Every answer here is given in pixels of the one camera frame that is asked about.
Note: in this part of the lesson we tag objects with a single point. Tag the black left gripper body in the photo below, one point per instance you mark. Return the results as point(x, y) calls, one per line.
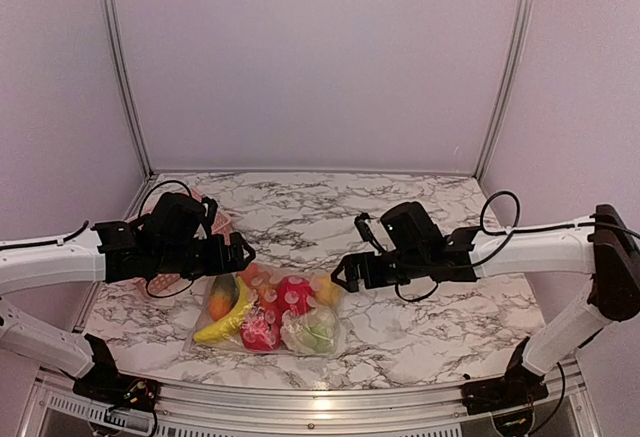
point(179, 259)

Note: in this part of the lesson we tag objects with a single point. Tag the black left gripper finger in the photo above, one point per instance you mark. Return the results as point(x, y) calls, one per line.
point(238, 263)
point(238, 245)

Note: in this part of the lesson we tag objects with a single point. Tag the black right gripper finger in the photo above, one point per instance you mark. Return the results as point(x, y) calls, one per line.
point(348, 266)
point(350, 283)

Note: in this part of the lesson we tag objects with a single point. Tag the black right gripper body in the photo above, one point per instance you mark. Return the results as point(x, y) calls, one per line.
point(408, 267)

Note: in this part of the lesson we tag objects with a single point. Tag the yellow fake lemon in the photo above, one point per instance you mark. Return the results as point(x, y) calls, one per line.
point(326, 291)

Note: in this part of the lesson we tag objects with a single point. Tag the orange green fake mango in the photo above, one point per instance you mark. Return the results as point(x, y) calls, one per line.
point(223, 296)

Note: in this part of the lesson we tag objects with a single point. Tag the yellow fake banana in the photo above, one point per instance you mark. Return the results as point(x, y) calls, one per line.
point(230, 324)

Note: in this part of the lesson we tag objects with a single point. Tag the clear zip top bag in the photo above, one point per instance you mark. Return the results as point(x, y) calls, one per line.
point(269, 310)

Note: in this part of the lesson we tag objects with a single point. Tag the red fake dragon fruit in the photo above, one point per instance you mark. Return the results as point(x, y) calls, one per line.
point(259, 331)
point(295, 294)

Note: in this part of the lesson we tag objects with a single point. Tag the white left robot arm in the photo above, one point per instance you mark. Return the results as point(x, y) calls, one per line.
point(109, 252)

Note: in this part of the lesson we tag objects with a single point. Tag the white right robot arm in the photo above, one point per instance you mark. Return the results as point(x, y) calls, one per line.
point(598, 255)

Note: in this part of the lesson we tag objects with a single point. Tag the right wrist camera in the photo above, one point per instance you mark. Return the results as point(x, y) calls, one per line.
point(416, 238)

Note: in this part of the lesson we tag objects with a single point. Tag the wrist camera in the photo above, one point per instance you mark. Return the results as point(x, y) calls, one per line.
point(176, 218)
point(416, 238)

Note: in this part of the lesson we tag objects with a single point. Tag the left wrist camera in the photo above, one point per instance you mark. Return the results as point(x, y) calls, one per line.
point(176, 218)

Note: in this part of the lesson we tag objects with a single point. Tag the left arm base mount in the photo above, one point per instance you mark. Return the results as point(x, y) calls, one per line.
point(105, 383)

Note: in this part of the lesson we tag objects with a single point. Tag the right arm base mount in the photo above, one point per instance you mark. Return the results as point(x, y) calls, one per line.
point(517, 386)

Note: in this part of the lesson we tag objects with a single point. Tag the front aluminium rail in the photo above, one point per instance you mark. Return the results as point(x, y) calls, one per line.
point(189, 409)

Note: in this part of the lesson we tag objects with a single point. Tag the left aluminium frame post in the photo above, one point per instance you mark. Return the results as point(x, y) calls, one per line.
point(124, 86)

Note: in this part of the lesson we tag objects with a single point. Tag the aluminium frame post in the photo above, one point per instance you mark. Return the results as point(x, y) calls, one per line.
point(499, 111)
point(124, 86)

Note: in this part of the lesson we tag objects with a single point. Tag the right aluminium frame post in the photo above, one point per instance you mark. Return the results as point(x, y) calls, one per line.
point(499, 111)

